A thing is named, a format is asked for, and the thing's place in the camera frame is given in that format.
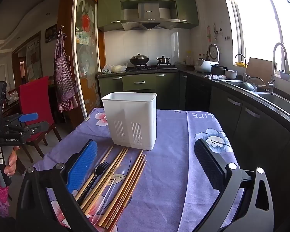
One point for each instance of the green wall cabinets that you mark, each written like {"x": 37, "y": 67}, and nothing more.
{"x": 108, "y": 9}

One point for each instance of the black plastic fork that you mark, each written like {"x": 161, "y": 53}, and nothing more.
{"x": 102, "y": 168}

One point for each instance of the crumpled dish cloth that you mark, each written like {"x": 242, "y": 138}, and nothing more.
{"x": 215, "y": 76}

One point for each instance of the steel double sink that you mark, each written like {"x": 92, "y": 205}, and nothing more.
{"x": 278, "y": 101}

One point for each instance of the white bowl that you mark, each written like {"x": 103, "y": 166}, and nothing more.
{"x": 230, "y": 73}

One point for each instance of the white rice cooker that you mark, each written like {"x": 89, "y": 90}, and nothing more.
{"x": 203, "y": 65}

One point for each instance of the green base cabinet with drawers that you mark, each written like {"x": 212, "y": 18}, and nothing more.
{"x": 140, "y": 82}

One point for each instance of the calligraphy wall hanging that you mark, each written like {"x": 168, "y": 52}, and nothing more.
{"x": 33, "y": 58}

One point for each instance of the yellow basket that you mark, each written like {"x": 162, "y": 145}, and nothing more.
{"x": 241, "y": 64}

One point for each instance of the purple floral tablecloth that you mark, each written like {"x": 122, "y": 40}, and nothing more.
{"x": 174, "y": 174}

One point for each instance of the white plastic utensil holder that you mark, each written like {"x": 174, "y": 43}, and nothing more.
{"x": 129, "y": 116}

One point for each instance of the steel range hood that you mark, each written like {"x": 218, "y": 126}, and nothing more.
{"x": 148, "y": 11}

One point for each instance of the small steel pot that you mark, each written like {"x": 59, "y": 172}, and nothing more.
{"x": 163, "y": 60}

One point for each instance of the black inner pot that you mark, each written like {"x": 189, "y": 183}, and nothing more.
{"x": 218, "y": 70}

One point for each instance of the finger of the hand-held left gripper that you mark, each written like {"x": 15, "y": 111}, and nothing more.
{"x": 27, "y": 117}
{"x": 36, "y": 128}

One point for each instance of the clear plastic spoon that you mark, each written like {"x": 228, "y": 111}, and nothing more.
{"x": 116, "y": 177}

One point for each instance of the dark wall picture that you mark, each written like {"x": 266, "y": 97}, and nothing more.
{"x": 51, "y": 33}

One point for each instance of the clear plastic bottle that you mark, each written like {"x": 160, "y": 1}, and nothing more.
{"x": 188, "y": 58}

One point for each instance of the hanging wall ornament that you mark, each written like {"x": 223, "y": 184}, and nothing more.
{"x": 209, "y": 33}

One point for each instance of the person's left hand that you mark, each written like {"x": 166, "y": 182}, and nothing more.
{"x": 13, "y": 159}

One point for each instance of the flower print sliding door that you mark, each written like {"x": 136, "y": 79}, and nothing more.
{"x": 87, "y": 53}

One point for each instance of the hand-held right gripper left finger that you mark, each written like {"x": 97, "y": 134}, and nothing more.
{"x": 83, "y": 164}

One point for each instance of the black lidded wok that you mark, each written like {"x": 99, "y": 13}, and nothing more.
{"x": 139, "y": 59}

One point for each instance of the dark base cabinets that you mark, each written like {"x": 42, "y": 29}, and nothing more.
{"x": 232, "y": 116}

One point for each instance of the bundle of wooden chopsticks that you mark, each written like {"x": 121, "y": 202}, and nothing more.
{"x": 125, "y": 191}

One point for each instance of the red covered wooden chair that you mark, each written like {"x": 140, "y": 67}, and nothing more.
{"x": 36, "y": 94}

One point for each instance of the white plastic bag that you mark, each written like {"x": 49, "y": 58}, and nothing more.
{"x": 118, "y": 68}

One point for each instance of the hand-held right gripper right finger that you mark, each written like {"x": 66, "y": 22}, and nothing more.
{"x": 207, "y": 166}

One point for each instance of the black gas stove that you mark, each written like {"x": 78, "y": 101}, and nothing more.
{"x": 152, "y": 67}

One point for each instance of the small curved faucet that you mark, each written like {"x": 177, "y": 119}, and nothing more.
{"x": 244, "y": 67}

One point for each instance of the kitchen window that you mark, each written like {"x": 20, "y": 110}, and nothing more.
{"x": 261, "y": 24}

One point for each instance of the wooden cutting board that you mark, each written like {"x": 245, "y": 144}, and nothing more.
{"x": 259, "y": 69}

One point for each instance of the checked purple apron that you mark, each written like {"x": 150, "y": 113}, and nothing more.
{"x": 62, "y": 77}

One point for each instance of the tall steel faucet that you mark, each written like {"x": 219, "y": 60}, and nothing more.
{"x": 279, "y": 47}

